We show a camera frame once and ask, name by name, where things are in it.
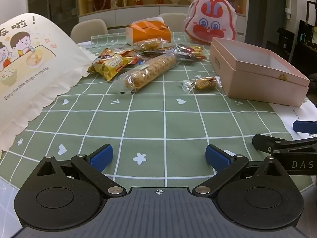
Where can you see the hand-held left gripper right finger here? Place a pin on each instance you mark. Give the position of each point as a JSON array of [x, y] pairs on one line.
[[217, 157]]

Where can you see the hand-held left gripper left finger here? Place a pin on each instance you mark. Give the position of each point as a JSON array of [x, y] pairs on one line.
[[101, 157]]

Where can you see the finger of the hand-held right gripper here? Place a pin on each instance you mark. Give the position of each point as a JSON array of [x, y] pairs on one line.
[[267, 142], [304, 126]]

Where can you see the pink cardboard box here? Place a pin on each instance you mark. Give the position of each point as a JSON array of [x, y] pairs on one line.
[[260, 86]]

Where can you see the yellow snack packet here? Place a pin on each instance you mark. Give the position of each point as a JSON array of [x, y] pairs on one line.
[[111, 65]]

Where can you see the long clear biscuit packet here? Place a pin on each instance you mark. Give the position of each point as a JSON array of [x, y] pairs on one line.
[[146, 73]]

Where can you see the red black snack packet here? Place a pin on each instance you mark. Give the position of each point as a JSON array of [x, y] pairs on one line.
[[184, 53]]

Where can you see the gold round snack packet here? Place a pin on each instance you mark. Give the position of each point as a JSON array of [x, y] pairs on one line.
[[196, 50]]

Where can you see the dark red snack pouch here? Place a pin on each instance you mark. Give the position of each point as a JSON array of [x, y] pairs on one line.
[[158, 52]]

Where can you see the green checked tablecloth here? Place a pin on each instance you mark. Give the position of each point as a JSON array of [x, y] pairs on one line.
[[158, 119]]

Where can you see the small clear gold snack packet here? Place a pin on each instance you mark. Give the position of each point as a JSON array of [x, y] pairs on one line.
[[203, 83]]

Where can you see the black appliance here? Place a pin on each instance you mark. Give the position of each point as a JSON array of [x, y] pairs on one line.
[[284, 44]]

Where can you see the red-edged cracker packet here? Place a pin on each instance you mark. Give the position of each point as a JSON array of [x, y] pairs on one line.
[[130, 55]]

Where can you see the cream cartoon print bag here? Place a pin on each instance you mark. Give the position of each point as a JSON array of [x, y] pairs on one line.
[[32, 67]]

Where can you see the round pastry packet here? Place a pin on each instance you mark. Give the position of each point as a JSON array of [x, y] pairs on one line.
[[148, 44]]

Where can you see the beige chair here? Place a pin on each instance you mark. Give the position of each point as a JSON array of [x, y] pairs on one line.
[[89, 28], [173, 21]]

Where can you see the white red rabbit bag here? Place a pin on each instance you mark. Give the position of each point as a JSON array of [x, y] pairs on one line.
[[210, 22]]

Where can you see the orange tissue box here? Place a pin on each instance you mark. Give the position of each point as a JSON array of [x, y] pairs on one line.
[[148, 29]]

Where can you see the white wooden display cabinet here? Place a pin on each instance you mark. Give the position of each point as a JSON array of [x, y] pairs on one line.
[[148, 11]]

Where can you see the glass door cabinet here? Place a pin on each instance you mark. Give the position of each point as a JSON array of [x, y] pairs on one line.
[[52, 5]]

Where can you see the white wall dispenser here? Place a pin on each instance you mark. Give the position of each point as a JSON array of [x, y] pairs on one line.
[[289, 6]]

